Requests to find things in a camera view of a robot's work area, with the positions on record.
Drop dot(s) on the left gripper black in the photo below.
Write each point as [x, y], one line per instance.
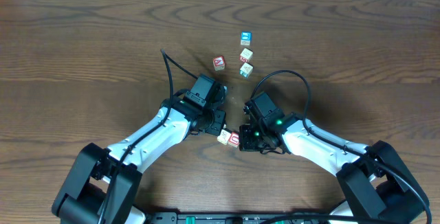
[216, 123]

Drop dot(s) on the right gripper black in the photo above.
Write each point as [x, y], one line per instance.
[245, 143]

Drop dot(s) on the red U wooden block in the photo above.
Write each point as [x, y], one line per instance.
[234, 140]

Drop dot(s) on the cream wooden block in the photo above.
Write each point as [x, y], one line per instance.
[224, 136]

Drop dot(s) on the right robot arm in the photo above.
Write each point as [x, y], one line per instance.
[374, 179]

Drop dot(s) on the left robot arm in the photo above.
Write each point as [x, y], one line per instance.
[102, 183]

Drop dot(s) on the red A wooden block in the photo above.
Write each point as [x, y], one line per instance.
[219, 63]

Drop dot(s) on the green J wooden block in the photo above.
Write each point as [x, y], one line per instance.
[246, 70]

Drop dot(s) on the red M wooden block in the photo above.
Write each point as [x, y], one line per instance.
[246, 55]

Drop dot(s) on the blue-top wooden block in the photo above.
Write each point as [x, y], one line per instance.
[246, 38]

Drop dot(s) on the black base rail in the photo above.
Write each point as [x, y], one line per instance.
[207, 218]

